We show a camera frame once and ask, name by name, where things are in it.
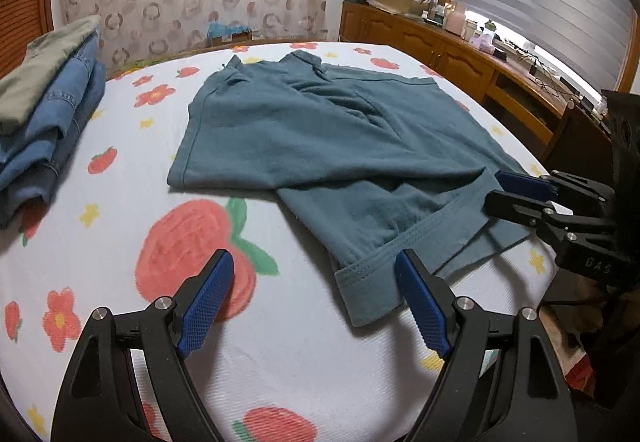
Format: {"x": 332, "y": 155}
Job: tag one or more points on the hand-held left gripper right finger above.
{"x": 422, "y": 307}

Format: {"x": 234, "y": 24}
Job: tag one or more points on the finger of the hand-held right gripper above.
{"x": 520, "y": 183}
{"x": 515, "y": 208}

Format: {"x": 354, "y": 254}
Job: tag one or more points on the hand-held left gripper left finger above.
{"x": 207, "y": 302}

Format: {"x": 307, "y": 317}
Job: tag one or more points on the teal pants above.
{"x": 310, "y": 137}

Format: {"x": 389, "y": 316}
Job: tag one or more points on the folded olive green pants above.
{"x": 35, "y": 72}

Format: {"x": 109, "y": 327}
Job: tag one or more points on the dark brown chair back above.
{"x": 575, "y": 142}

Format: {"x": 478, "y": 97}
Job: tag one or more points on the strawberry printed white blanket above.
{"x": 280, "y": 372}

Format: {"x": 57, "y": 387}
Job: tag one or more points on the long wooden cabinet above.
{"x": 430, "y": 47}

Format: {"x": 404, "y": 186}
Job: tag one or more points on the pink container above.
{"x": 456, "y": 20}

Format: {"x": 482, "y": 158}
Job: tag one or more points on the open cardboard box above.
{"x": 397, "y": 0}

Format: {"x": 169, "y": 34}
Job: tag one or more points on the folded blue denim jeans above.
{"x": 55, "y": 132}

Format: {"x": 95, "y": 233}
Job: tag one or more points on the box with blue items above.
{"x": 227, "y": 33}

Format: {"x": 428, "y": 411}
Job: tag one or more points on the brown slatted wooden panel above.
{"x": 25, "y": 2}

